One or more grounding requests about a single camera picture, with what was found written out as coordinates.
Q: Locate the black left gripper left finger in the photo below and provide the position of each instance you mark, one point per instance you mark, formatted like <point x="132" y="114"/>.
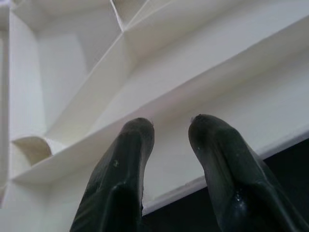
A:
<point x="116" y="183"/>

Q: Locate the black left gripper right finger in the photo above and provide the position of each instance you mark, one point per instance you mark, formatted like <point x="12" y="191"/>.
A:
<point x="231" y="183"/>

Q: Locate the white plastic table top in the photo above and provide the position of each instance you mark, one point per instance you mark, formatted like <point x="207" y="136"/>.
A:
<point x="169" y="72"/>

